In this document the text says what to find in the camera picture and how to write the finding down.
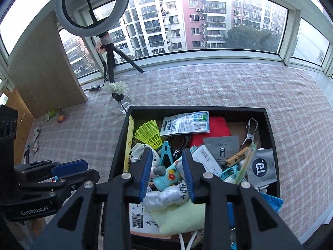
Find grey foil pouch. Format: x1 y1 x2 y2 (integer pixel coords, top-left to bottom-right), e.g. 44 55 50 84
203 135 240 165

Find clear plastic bag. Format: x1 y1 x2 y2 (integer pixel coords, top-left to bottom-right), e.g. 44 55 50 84
142 181 189 211

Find white flower vase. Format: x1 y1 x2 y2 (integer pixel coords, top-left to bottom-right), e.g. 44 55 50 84
107 81 132 115

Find pink lotion bottle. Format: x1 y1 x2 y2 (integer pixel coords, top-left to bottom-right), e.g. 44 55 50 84
149 165 166 179

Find colourful drink carton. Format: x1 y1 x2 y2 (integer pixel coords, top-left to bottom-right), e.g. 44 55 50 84
153 157 183 191

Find wooden clothes peg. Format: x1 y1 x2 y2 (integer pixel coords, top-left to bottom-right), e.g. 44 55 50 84
225 147 249 167

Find orange toy keychain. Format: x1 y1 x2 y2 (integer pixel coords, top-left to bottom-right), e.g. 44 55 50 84
58 109 68 123

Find chopsticks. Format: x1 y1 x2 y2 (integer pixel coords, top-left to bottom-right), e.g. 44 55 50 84
235 142 257 185

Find orange label box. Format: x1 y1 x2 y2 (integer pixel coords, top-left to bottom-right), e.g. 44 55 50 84
129 204 171 239

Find black inline cable switch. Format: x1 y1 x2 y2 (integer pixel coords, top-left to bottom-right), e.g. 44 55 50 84
88 85 101 91

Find black tripod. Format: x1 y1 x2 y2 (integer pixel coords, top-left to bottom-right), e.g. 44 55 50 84
96 31 145 84

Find teal clothes peg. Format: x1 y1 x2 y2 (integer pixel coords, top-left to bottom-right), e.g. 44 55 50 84
220 165 239 183
160 141 174 167

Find wooden backboard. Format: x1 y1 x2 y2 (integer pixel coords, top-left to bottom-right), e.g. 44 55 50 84
8 11 87 118

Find blue white product package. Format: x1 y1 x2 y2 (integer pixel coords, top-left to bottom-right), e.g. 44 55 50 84
160 111 210 137

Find black wet wipes pack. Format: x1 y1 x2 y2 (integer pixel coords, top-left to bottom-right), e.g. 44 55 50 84
24 149 30 164

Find black tray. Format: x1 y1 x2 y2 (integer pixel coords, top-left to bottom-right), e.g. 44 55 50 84
101 105 281 250

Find green plastic tube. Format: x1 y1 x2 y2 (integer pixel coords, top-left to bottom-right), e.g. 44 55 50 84
48 109 59 118

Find black cable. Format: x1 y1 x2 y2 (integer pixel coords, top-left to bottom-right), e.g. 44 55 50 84
168 135 192 153

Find ring light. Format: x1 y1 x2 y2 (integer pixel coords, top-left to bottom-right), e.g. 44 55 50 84
55 0 129 37

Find yellow shuttlecock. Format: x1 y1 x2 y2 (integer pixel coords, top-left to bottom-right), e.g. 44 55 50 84
134 120 163 150

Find long yellow sachet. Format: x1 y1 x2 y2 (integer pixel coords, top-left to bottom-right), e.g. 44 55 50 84
123 115 134 173

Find red cloth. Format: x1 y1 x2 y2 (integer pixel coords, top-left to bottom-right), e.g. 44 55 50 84
190 116 231 147

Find metal clamp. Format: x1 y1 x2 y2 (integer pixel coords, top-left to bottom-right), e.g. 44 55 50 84
239 118 258 150

